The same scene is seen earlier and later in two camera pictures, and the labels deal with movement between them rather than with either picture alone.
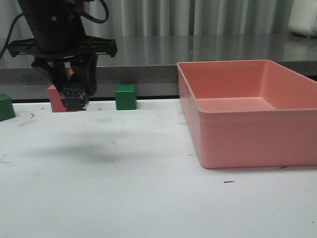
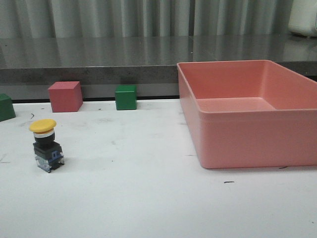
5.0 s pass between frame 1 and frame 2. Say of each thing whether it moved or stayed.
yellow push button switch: moved
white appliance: stayed
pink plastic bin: stayed
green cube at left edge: stayed
